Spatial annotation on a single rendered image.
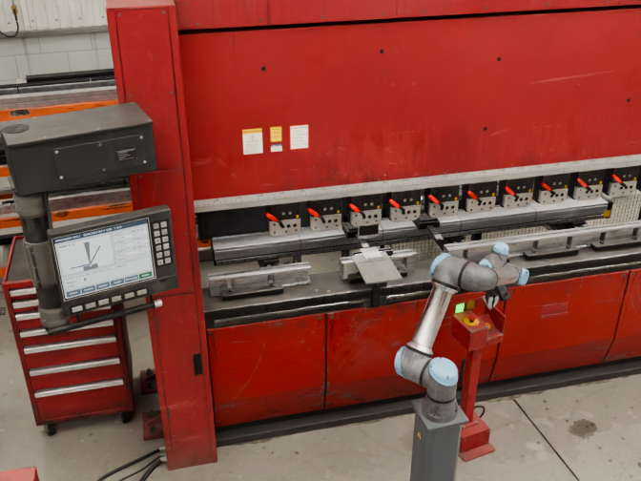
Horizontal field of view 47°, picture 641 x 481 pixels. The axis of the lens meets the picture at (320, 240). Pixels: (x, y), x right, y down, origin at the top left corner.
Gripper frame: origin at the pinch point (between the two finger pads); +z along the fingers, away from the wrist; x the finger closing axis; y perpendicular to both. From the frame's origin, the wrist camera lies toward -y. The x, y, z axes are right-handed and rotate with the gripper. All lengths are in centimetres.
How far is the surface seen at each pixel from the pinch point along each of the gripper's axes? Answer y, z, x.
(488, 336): -5.1, 13.0, 2.5
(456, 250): 37.7, -8.7, -3.1
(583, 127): 31, -71, -63
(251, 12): 65, -133, 97
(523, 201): 32, -34, -36
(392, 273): 26, -14, 41
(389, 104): 52, -90, 36
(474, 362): -3.0, 30.4, 6.4
